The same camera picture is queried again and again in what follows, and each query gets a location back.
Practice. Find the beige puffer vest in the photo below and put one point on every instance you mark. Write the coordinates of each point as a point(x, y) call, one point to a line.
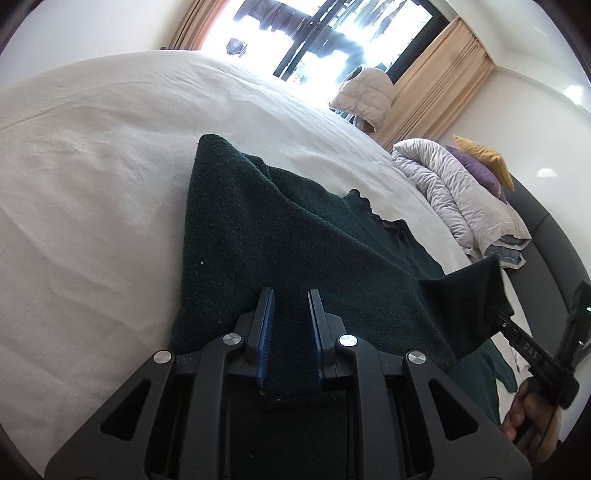
point(367, 94)

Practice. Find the left beige curtain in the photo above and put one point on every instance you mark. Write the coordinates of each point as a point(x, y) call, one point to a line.
point(195, 24)

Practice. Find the dark green knit sweater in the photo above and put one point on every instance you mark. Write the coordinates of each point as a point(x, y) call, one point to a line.
point(249, 226)

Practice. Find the beige curtain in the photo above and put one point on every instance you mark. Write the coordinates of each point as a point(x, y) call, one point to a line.
point(437, 87)
point(195, 24)

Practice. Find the dark hanging laundry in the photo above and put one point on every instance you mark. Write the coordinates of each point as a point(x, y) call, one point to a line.
point(277, 16)

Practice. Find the white bed sheet mattress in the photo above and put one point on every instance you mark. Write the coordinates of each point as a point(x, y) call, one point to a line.
point(96, 159)

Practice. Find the dark grey bed headboard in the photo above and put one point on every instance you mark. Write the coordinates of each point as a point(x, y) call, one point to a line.
point(546, 284)

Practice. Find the right beige curtain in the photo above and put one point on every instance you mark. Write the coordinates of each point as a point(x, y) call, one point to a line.
point(437, 87)

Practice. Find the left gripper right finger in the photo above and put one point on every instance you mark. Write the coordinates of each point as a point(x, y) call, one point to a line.
point(409, 419)

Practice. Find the yellow pillow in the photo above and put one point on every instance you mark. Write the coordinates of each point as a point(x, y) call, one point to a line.
point(489, 157)

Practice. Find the black framed balcony door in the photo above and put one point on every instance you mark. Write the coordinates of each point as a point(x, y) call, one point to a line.
point(393, 34)

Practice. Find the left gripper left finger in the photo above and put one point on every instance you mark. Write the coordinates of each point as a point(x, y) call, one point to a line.
point(170, 418)

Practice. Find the purple pillow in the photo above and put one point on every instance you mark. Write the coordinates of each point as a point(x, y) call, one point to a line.
point(480, 172)

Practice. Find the person right hand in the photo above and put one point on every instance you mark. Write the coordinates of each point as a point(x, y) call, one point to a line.
point(528, 406)

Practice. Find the folded grey white duvet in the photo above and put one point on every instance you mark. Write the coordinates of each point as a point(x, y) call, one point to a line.
point(482, 224)

